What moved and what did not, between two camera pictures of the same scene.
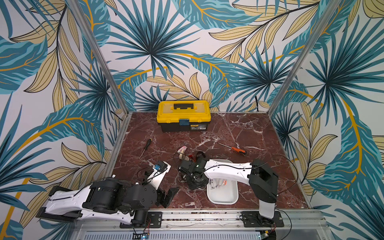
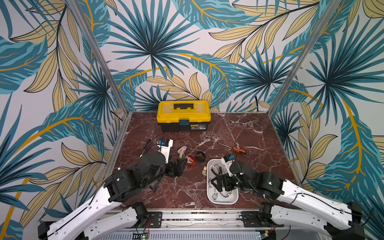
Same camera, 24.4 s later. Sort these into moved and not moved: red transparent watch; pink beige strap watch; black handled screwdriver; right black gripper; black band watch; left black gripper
Moved: left black gripper; right black gripper
Not moved: pink beige strap watch; black handled screwdriver; black band watch; red transparent watch
